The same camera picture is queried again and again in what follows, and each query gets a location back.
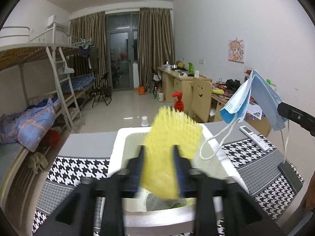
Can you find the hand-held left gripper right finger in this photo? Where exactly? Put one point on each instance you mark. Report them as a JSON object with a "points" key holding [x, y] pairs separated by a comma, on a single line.
{"points": [[178, 172]]}

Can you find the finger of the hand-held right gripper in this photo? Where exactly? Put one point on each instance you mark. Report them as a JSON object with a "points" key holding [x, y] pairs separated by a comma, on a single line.
{"points": [[297, 116]]}

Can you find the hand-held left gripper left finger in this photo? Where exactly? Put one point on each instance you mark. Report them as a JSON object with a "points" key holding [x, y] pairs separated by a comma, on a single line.
{"points": [[140, 169]]}

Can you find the yellow foam mesh net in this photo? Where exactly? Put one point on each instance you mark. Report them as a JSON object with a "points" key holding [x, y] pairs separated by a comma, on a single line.
{"points": [[167, 137]]}

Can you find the blue face mask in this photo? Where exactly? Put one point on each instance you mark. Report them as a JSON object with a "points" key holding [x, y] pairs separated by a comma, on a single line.
{"points": [[265, 98]]}

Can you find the grey cloth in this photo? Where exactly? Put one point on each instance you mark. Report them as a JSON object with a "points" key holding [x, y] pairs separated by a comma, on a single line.
{"points": [[157, 202]]}

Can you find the white foam box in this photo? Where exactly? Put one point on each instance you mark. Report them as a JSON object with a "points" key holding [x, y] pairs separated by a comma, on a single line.
{"points": [[160, 221]]}

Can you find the person's right forearm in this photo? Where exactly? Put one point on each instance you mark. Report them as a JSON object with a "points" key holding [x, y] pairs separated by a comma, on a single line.
{"points": [[309, 196]]}

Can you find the wooden desk with mat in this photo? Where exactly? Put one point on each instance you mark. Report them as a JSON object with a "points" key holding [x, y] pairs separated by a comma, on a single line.
{"points": [[260, 125]]}

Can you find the printed papers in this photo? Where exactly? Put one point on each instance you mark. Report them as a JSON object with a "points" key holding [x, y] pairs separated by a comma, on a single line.
{"points": [[254, 109]]}

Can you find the white remote control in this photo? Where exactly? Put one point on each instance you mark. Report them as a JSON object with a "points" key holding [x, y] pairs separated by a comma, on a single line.
{"points": [[254, 138]]}

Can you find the white paper cup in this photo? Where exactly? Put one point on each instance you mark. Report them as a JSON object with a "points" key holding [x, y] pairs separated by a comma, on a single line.
{"points": [[145, 121]]}

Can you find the black smartphone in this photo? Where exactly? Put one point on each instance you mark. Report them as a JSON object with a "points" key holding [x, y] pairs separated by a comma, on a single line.
{"points": [[291, 177]]}

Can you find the red pump bottle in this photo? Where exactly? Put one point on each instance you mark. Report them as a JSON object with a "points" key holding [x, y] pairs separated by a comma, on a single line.
{"points": [[178, 102]]}

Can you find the black headphones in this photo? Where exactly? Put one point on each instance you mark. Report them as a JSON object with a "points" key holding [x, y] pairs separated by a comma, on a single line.
{"points": [[232, 84]]}

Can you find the white flask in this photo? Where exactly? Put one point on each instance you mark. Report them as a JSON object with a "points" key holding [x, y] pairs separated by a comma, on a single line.
{"points": [[161, 97]]}

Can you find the wooden smiley chair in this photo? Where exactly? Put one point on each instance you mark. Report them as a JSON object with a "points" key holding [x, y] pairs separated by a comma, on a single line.
{"points": [[200, 98]]}

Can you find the orange jug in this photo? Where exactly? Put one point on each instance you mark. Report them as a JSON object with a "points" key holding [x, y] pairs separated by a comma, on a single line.
{"points": [[141, 91]]}

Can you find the yellow packet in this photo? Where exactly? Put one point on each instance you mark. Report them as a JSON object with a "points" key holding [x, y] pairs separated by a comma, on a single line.
{"points": [[217, 91]]}

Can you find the wooden desk with drawers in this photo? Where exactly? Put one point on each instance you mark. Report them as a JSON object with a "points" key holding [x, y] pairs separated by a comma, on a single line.
{"points": [[172, 88]]}

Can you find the black folding chair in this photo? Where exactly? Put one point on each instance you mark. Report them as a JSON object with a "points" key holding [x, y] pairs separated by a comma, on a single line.
{"points": [[103, 91]]}

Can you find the red cloth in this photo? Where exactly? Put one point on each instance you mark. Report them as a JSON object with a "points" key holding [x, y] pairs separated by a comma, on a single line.
{"points": [[53, 138]]}

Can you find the khaki cloth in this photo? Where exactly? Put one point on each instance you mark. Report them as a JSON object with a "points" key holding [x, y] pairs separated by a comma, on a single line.
{"points": [[37, 162]]}

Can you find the silver cooking pot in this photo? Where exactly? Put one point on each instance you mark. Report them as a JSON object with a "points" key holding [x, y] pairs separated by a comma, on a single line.
{"points": [[168, 66]]}

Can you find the green kettle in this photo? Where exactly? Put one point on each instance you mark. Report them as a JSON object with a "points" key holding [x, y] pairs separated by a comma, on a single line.
{"points": [[191, 66]]}

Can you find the blue checked mattress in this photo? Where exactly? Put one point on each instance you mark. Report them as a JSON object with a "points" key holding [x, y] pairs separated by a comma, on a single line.
{"points": [[78, 81]]}

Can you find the glass balcony door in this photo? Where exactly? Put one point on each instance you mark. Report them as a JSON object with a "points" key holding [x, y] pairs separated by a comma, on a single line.
{"points": [[120, 54]]}

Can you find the blue plaid quilt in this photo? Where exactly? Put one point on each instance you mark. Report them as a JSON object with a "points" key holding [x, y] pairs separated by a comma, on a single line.
{"points": [[27, 123]]}

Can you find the white hanging cloth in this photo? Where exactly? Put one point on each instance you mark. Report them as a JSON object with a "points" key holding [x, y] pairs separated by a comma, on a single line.
{"points": [[66, 70]]}

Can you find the brown curtain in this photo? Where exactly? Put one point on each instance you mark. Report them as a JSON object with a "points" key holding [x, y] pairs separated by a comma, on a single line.
{"points": [[98, 41], [155, 46]]}

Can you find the dark hanging clothes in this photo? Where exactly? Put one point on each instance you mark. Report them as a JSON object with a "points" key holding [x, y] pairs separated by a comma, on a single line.
{"points": [[85, 51]]}

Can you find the white metal bunk bed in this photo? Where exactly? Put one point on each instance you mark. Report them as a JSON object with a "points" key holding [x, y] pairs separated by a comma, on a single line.
{"points": [[56, 61]]}

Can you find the white air conditioner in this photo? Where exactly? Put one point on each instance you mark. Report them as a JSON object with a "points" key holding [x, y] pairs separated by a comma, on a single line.
{"points": [[53, 21]]}

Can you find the cartoon wall picture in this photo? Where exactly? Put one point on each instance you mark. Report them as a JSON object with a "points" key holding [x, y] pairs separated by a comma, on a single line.
{"points": [[236, 50]]}

